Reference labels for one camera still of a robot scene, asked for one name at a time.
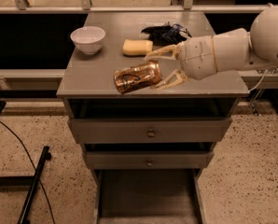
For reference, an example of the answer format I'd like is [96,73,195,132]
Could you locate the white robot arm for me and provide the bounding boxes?
[145,5,278,90]

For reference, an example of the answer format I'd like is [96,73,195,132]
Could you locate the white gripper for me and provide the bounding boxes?
[144,36,217,90]

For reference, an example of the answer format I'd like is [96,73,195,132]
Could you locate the black cable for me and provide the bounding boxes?
[0,118,57,224]

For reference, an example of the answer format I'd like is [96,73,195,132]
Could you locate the black stand leg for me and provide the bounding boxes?
[17,146,51,224]

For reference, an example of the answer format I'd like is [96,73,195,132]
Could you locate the white cable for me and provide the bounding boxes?
[248,2,275,93]

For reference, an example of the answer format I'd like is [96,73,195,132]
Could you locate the white bowl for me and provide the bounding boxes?
[70,26,105,55]

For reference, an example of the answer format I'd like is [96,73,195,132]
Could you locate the grey top drawer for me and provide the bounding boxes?
[69,118,231,144]

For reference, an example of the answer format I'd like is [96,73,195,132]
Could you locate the blue crumpled chip bag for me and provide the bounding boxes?
[142,22,191,45]

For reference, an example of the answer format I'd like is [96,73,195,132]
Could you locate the grey open bottom drawer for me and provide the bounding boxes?
[93,170,206,224]

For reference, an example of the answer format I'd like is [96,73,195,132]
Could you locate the grey wooden drawer cabinet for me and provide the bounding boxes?
[56,10,250,224]

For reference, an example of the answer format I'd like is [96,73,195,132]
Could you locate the grey middle drawer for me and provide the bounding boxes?
[85,151,214,170]

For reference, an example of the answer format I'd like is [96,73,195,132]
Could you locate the metal railing frame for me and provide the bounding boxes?
[0,0,278,91]

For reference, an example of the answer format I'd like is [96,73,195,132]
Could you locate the yellow sponge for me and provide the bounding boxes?
[122,39,153,56]

